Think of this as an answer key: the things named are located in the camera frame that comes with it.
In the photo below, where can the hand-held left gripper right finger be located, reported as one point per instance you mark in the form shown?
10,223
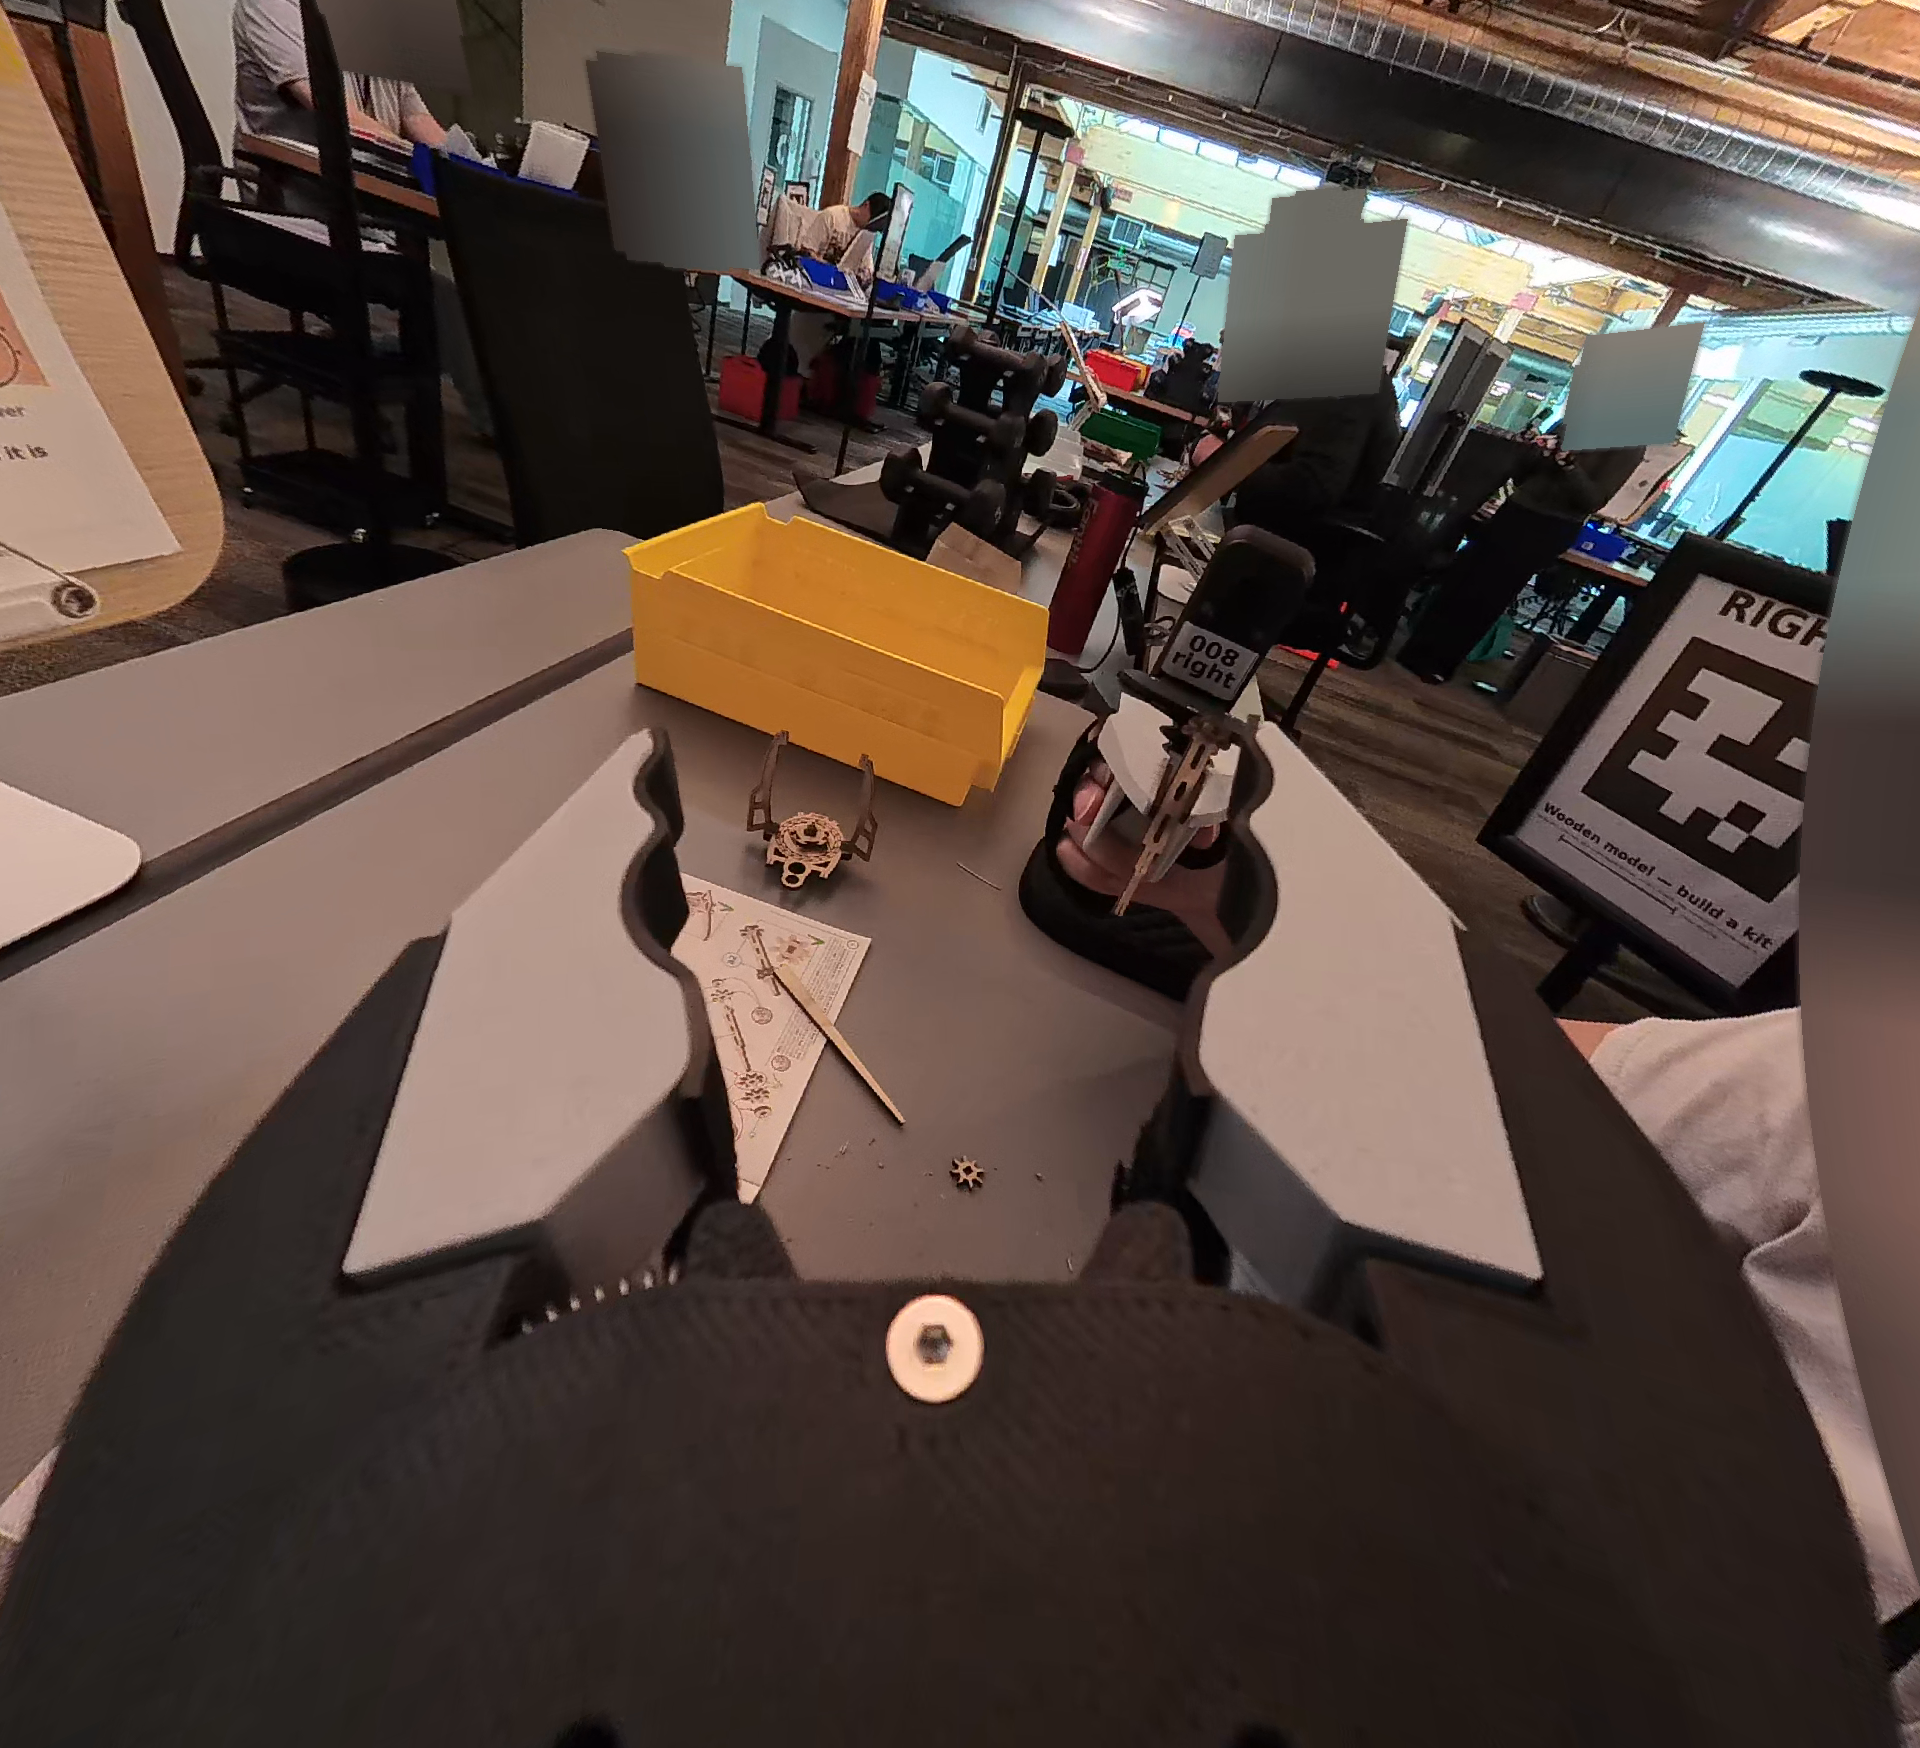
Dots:
1350,1028

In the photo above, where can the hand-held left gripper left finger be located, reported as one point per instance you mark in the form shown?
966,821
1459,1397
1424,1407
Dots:
524,1028

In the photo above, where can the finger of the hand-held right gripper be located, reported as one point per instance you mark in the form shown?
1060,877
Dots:
1124,765
1223,803

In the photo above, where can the thin tapered wooden stick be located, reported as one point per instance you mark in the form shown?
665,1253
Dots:
840,1040

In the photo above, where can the wooden model gear assembly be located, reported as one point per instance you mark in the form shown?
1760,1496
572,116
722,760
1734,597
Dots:
802,847

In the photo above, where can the person's right forearm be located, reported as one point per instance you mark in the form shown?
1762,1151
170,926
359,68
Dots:
1694,1117

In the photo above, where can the person's right hand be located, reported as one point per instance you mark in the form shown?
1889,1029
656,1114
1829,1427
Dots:
1184,897

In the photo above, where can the maroon water bottle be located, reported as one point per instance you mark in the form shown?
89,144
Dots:
1092,562

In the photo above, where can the green storage bin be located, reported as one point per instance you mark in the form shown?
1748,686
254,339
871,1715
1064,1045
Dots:
1118,436

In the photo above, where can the paper instruction sheet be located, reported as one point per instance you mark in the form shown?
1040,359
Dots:
779,1028

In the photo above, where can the yellow plastic bin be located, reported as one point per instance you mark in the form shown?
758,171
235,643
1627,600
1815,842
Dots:
840,683

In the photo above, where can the black dumbbell rack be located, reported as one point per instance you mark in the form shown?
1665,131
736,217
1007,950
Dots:
975,428

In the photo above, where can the black framed tag sign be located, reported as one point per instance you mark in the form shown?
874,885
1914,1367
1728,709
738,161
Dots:
1680,757

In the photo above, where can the black floor stand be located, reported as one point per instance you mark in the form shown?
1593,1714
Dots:
366,575

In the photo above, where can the white sign stand base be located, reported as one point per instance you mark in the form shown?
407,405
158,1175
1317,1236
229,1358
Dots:
53,863

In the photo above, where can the red storage bin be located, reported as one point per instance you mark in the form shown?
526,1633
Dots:
758,391

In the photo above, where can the black floor lamp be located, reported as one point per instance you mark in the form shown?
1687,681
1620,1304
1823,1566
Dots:
1842,383

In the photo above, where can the black partition panel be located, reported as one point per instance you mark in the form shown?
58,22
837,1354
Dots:
571,369

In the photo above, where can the wooden sign board with paper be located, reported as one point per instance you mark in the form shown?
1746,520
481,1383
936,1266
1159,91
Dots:
91,428

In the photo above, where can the black office chair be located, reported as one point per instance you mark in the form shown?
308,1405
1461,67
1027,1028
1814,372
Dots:
150,52

